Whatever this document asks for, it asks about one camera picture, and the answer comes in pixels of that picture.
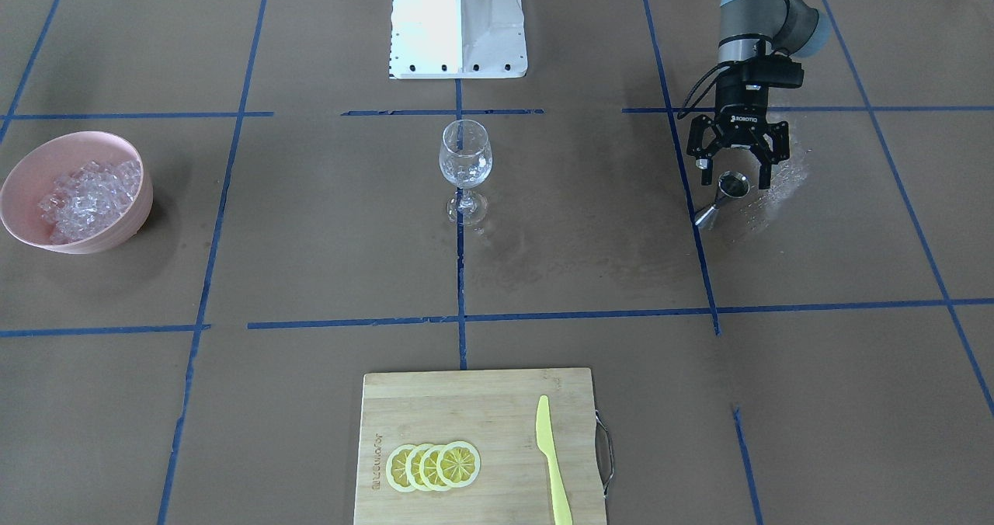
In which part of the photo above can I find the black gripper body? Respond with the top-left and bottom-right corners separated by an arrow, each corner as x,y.
711,66 -> 771,152

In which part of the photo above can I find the bamboo cutting board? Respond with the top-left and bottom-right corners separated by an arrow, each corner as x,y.
353,368 -> 607,524

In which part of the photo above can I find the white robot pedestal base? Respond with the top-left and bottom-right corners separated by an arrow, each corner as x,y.
388,0 -> 529,80

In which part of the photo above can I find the clear ice cube pile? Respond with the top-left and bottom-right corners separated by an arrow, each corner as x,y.
36,159 -> 142,245

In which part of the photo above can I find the pink bowl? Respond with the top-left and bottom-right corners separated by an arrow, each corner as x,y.
2,130 -> 153,255

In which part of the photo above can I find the yellow plastic knife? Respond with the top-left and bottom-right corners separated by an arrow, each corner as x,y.
533,395 -> 574,524

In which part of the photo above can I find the steel double jigger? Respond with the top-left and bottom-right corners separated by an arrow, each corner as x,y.
693,171 -> 750,230

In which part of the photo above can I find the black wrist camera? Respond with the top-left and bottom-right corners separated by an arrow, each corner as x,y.
736,54 -> 805,89

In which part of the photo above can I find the clear wine glass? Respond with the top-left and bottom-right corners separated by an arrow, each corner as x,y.
438,119 -> 493,225

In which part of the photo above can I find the lemon slice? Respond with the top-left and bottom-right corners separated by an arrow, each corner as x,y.
419,444 -> 451,491
405,443 -> 436,491
387,443 -> 418,493
436,440 -> 481,488

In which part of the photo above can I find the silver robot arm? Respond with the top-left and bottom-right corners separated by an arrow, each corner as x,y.
678,0 -> 830,189

